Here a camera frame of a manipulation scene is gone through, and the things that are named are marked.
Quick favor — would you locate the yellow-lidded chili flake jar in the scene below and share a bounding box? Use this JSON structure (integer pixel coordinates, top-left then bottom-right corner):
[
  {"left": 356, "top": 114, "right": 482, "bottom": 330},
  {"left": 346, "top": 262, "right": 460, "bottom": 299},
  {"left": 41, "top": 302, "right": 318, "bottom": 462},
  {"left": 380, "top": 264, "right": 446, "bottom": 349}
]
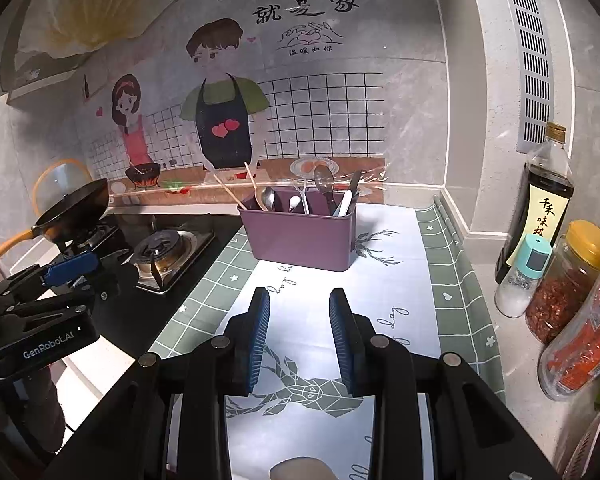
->
[{"left": 524, "top": 219, "right": 600, "bottom": 345}]

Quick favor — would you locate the grey steel spoon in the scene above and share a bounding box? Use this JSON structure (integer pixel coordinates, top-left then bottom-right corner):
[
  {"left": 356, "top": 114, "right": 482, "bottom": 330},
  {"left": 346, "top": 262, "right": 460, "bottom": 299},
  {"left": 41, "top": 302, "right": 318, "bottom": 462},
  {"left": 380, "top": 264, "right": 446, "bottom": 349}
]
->
[{"left": 313, "top": 164, "right": 339, "bottom": 214}]

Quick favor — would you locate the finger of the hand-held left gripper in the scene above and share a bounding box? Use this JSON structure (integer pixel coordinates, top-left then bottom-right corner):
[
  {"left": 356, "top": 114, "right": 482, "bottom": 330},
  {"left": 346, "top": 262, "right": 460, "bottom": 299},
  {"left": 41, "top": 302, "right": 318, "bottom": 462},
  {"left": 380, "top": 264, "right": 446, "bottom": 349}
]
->
[
  {"left": 0, "top": 251, "right": 100, "bottom": 306},
  {"left": 0, "top": 254, "right": 140, "bottom": 328}
]

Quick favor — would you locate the grey range hood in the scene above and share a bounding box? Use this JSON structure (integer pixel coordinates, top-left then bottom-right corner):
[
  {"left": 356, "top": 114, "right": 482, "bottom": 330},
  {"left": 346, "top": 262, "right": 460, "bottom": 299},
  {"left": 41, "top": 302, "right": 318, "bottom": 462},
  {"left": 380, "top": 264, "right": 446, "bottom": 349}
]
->
[{"left": 0, "top": 35, "right": 97, "bottom": 107}]

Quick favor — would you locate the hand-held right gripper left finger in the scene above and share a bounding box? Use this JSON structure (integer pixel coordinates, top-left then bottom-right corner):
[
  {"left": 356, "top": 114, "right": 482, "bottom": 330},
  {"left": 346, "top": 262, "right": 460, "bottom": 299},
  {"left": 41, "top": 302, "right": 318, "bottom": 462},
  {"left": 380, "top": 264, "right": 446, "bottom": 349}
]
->
[{"left": 42, "top": 287, "right": 272, "bottom": 480}]

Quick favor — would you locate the person's left forearm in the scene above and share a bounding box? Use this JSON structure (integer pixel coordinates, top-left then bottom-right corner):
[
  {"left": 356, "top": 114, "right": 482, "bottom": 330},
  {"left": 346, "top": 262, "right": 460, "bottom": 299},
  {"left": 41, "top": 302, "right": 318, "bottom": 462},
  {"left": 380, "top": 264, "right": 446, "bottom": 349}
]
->
[{"left": 0, "top": 370, "right": 69, "bottom": 466}]

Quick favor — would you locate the black burner pan support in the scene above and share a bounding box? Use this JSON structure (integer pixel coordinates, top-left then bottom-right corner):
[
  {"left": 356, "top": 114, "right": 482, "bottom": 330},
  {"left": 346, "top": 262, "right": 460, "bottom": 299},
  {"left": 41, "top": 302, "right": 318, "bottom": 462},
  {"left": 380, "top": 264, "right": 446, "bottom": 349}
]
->
[{"left": 55, "top": 224, "right": 126, "bottom": 262}]

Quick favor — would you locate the dark soy sauce bottle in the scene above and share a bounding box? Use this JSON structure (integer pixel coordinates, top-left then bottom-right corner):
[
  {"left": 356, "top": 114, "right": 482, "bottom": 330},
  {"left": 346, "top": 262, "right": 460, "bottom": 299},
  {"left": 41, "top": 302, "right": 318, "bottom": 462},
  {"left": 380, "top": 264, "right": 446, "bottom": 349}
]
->
[{"left": 494, "top": 122, "right": 576, "bottom": 286}]

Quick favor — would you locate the teal-capped salt shaker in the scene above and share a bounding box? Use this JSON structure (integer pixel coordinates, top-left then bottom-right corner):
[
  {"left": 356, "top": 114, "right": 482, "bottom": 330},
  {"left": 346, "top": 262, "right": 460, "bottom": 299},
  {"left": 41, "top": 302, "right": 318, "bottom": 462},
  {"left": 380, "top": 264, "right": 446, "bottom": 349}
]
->
[{"left": 494, "top": 233, "right": 552, "bottom": 319}]

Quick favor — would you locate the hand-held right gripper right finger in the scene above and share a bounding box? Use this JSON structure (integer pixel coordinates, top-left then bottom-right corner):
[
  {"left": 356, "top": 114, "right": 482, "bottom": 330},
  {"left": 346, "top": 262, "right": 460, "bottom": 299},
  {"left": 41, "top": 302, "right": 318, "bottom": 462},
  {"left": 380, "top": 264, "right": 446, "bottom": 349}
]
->
[{"left": 328, "top": 287, "right": 561, "bottom": 480}]

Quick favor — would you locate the orange-rimmed glass lid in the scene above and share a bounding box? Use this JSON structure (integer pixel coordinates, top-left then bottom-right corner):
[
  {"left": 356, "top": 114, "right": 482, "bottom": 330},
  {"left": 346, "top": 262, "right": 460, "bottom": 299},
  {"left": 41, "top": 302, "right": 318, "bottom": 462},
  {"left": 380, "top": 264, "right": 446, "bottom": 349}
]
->
[{"left": 32, "top": 158, "right": 95, "bottom": 216}]

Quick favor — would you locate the black wok with orange handle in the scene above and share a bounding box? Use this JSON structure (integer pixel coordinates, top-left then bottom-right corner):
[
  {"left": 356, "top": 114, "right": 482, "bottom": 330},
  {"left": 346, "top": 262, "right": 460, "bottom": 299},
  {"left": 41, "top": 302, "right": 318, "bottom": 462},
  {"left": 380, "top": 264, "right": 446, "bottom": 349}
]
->
[{"left": 0, "top": 178, "right": 111, "bottom": 261}]

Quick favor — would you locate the cartoon couple wall poster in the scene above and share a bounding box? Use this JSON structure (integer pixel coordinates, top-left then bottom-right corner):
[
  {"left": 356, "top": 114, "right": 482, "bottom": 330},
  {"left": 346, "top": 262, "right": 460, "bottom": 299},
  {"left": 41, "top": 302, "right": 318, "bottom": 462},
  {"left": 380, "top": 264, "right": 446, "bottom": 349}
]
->
[{"left": 10, "top": 0, "right": 447, "bottom": 202}]

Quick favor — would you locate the light blue plastic spoon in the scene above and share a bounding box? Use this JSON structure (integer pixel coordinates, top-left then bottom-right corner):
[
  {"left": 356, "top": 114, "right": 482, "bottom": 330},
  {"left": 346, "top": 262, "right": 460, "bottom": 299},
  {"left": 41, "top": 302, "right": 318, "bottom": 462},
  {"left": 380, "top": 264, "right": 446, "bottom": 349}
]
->
[{"left": 333, "top": 190, "right": 354, "bottom": 218}]

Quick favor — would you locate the purple plastic utensil box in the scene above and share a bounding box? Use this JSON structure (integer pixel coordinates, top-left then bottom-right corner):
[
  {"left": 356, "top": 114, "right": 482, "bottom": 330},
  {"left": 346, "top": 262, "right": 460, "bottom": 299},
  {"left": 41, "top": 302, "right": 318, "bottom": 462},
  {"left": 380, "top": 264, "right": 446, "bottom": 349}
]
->
[{"left": 237, "top": 194, "right": 359, "bottom": 274}]

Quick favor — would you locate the gas stove burner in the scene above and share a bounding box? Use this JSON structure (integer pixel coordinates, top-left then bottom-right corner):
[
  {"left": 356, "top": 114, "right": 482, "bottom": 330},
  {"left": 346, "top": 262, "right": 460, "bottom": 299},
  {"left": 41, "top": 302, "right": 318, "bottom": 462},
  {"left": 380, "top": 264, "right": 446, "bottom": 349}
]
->
[{"left": 129, "top": 229, "right": 216, "bottom": 294}]

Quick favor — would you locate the black glass gas stove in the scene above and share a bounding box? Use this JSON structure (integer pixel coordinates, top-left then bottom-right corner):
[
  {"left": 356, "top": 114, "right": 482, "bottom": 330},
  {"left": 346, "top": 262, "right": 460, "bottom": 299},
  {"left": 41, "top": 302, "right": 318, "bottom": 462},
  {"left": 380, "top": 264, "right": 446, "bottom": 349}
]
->
[{"left": 45, "top": 212, "right": 246, "bottom": 362}]

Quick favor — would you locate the green checked white tablecloth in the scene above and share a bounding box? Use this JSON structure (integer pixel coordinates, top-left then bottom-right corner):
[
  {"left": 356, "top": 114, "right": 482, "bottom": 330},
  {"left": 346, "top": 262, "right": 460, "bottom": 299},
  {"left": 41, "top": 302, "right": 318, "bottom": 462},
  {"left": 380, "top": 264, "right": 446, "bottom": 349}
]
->
[{"left": 147, "top": 200, "right": 506, "bottom": 480}]

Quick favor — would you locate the white vent grille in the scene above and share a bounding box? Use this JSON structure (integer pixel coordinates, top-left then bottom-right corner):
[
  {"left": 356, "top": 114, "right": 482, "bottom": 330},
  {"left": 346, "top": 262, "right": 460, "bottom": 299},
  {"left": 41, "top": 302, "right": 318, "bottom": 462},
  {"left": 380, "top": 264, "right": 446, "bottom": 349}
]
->
[{"left": 499, "top": 0, "right": 556, "bottom": 154}]

